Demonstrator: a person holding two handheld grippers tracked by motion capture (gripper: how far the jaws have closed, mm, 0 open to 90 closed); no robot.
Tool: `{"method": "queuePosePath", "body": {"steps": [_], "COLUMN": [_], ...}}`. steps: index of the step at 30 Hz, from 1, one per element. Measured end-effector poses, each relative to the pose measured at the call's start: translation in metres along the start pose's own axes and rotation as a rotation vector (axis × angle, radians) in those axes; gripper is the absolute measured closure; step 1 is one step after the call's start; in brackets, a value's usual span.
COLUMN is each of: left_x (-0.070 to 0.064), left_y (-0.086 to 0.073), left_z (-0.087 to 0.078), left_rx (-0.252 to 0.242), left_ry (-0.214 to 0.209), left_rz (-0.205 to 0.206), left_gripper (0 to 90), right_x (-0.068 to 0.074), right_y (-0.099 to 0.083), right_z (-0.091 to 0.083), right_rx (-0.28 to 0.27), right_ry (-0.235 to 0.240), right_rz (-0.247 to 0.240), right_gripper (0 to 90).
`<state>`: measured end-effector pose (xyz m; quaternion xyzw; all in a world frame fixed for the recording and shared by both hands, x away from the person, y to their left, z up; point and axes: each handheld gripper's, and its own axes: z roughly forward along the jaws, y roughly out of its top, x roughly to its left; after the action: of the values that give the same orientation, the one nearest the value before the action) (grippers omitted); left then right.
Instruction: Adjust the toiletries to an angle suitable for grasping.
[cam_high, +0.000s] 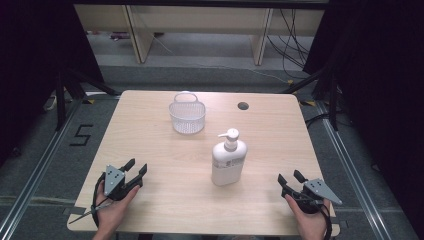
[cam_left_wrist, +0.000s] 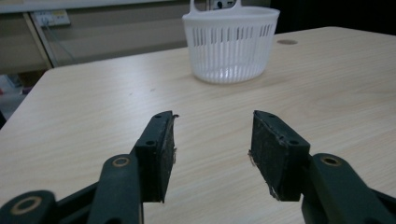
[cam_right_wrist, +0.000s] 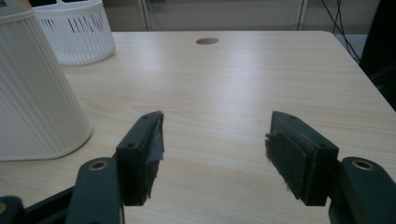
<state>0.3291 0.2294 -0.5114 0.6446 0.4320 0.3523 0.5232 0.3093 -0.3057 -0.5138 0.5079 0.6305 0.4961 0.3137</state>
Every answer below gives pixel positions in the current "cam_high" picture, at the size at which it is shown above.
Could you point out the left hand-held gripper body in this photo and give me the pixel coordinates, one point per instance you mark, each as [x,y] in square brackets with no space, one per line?
[115,178]

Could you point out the black curtain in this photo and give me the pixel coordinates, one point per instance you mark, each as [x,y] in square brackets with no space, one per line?
[383,83]
[30,66]

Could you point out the black metal stand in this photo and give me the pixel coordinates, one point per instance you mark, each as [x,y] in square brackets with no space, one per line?
[333,100]
[60,100]

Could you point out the beige wooden desk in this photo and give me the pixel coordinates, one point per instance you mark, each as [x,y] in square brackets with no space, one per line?
[200,20]

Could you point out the white pump bottle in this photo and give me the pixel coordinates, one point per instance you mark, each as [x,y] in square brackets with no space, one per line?
[229,160]

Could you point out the aluminium floor rail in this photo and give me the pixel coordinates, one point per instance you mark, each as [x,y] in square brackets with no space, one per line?
[350,166]
[36,173]

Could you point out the black tape floor numeral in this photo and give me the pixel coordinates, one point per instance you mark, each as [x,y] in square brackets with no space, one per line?
[81,135]

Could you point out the yellow tape piece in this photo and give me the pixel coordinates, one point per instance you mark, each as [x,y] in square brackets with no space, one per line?
[308,103]
[89,101]

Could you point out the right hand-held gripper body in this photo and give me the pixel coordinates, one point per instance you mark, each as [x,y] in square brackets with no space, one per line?
[318,190]

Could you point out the person's right hand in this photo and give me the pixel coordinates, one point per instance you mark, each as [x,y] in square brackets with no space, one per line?
[311,223]

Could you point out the person's left hand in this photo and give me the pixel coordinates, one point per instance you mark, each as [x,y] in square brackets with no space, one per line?
[111,213]

